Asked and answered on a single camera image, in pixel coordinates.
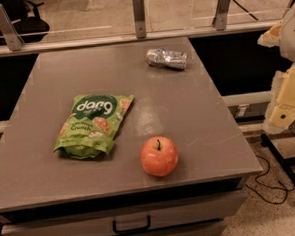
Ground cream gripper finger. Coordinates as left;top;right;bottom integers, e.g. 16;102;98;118
263;63;295;134
257;21;282;47

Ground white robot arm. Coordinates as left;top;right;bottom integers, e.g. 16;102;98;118
257;8;295;134

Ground red apple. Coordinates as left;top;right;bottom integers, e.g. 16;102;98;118
140;136;179;177

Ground black stand leg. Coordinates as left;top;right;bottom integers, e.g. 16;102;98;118
261;134;295;186

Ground green snack chip bag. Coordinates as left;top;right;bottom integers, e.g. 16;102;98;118
54;94;134;159

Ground black office chair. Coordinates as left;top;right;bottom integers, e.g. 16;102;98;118
0;0;50;46

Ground grey upper drawer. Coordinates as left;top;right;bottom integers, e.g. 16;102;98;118
2;189;246;236

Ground right metal rail bracket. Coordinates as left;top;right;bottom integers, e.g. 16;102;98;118
212;0;231;31

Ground metal rail bracket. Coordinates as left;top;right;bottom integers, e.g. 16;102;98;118
212;0;231;31
0;4;24;51
132;0;146;38

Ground black cable on floor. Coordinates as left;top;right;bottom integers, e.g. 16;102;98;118
243;152;295;207

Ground middle metal rail bracket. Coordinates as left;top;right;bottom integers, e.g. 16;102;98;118
132;0;146;38

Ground black drawer handle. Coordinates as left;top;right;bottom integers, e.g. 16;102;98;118
112;215;152;235

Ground left metal rail bracket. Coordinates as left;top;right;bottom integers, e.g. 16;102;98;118
0;4;24;51

